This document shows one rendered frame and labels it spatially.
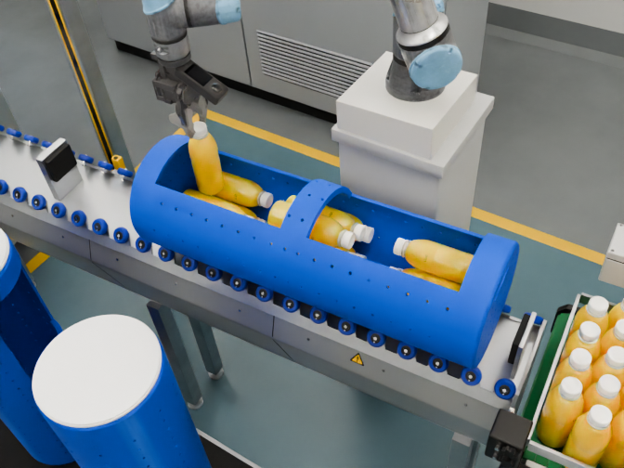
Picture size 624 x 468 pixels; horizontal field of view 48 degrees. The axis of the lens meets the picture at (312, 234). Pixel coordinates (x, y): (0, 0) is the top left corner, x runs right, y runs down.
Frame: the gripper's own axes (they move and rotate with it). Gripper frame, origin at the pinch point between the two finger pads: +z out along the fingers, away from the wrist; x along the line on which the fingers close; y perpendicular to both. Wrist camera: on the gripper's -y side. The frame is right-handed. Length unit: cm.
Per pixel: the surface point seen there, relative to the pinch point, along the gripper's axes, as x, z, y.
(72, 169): 2, 30, 50
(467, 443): 14, 65, -78
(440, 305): 16, 10, -67
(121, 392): 55, 25, -13
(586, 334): 5, 18, -94
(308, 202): 6.5, 5.0, -32.6
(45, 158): 9, 21, 50
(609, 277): -19, 26, -95
